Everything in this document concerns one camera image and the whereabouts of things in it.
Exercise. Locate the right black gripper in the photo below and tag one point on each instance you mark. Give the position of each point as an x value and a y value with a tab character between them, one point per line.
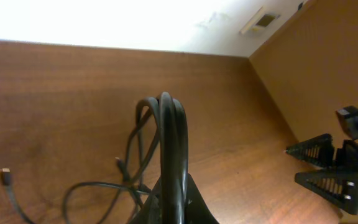
339	187

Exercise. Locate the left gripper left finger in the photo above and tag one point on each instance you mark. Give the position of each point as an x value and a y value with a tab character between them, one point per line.
150	213

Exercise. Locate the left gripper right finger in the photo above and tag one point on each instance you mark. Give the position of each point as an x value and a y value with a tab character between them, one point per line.
196	210

